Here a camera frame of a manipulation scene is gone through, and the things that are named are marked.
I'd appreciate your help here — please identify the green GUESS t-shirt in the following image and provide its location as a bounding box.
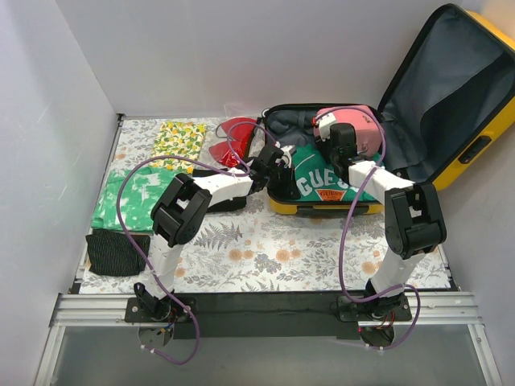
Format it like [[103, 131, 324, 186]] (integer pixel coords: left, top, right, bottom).
[[292, 144, 375, 203]]

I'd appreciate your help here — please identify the pink vanity case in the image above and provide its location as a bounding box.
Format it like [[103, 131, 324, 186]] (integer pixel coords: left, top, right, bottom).
[[315, 105, 382, 163]]

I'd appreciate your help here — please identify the green tie-dye shirt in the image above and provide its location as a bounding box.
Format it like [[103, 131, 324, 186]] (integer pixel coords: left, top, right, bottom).
[[91, 167, 177, 232]]

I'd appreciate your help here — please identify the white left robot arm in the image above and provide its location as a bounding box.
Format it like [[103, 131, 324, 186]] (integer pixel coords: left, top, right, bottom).
[[134, 143, 299, 322]]

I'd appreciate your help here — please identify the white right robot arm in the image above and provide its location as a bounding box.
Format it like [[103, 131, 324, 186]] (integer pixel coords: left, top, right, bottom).
[[329, 123, 447, 320]]

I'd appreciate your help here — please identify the black folded garment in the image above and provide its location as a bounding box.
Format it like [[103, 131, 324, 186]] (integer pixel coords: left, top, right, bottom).
[[192, 169, 247, 213]]

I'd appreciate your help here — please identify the red bikini top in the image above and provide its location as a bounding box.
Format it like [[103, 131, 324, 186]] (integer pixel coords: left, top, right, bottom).
[[208, 117, 258, 167]]

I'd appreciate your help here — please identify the yellow lemon print cloth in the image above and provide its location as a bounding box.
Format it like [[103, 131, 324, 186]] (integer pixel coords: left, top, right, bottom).
[[150, 121, 208, 174]]

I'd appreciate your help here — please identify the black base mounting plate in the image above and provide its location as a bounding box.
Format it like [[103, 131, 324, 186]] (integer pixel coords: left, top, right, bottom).
[[124, 291, 415, 339]]

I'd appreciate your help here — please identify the black striped folded cloth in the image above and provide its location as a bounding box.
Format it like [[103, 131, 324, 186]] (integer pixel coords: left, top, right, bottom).
[[85, 229, 146, 277]]

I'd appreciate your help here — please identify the yellow hard-shell suitcase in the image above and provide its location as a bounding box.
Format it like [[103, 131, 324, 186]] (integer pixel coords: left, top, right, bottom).
[[261, 2, 515, 216]]

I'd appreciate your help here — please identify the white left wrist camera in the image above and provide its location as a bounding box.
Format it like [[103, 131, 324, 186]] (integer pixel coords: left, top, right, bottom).
[[280, 145, 297, 168]]

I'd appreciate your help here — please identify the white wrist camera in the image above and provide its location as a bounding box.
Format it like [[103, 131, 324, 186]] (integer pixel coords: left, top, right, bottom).
[[313, 113, 337, 142], [280, 145, 297, 168]]

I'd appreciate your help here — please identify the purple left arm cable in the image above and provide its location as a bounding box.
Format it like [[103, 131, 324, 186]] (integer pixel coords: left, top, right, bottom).
[[115, 123, 282, 366]]

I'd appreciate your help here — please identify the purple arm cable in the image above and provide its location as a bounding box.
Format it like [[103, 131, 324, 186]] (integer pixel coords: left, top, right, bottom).
[[313, 105, 422, 351], [115, 123, 282, 366]]

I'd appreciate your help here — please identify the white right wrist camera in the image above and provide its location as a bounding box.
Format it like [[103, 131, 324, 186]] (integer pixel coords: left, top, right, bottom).
[[313, 113, 337, 142]]

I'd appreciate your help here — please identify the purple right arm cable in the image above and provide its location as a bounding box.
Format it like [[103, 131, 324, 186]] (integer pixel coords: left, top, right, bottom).
[[313, 105, 422, 351]]

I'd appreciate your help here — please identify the aluminium frame rail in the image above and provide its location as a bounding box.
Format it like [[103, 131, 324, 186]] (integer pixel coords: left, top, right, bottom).
[[36, 291, 502, 385]]

